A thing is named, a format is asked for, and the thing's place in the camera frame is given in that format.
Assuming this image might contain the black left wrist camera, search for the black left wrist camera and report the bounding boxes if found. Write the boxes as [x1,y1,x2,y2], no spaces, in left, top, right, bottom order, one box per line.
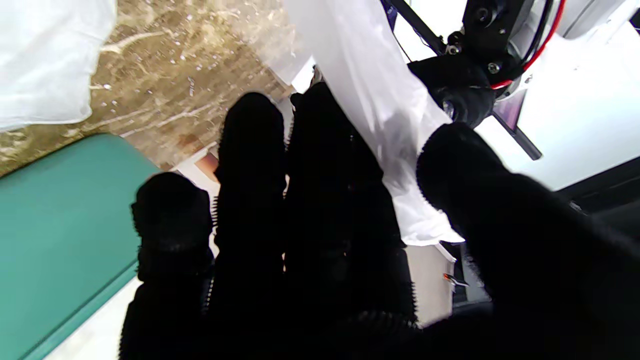
[446,0,536,76]

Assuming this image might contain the red black left arm cable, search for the red black left arm cable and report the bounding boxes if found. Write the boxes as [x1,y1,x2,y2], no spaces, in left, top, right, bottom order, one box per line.
[490,0,568,92]

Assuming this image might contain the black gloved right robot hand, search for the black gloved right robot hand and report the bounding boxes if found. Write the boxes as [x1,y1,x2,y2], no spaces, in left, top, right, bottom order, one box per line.
[119,82,640,360]

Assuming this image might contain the teal plastic basket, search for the teal plastic basket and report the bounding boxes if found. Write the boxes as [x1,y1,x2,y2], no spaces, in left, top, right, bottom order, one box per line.
[0,132,162,360]

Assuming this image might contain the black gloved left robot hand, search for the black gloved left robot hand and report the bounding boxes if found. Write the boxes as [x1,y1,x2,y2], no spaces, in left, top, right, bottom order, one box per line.
[407,52,497,129]

